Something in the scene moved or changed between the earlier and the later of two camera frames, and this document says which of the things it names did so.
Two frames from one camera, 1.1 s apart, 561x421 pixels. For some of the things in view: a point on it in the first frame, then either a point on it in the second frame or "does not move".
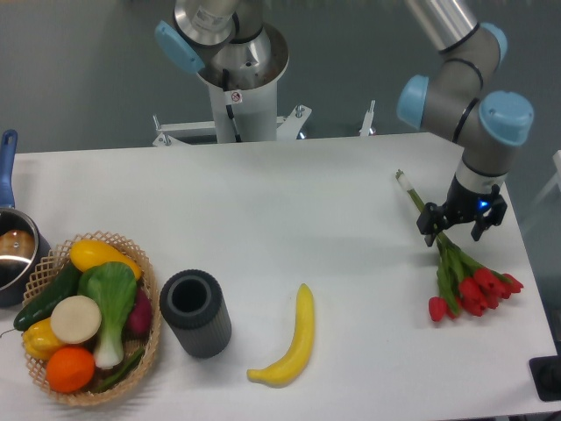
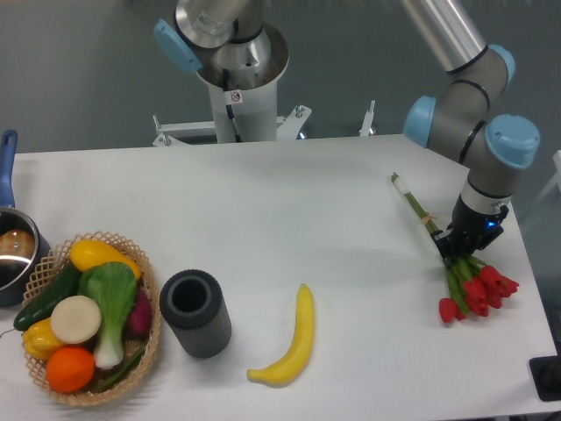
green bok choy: x=110 y=288 does not move
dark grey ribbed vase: x=195 y=314 does not move
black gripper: x=462 y=204 to x=471 y=230
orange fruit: x=69 y=369 does not move
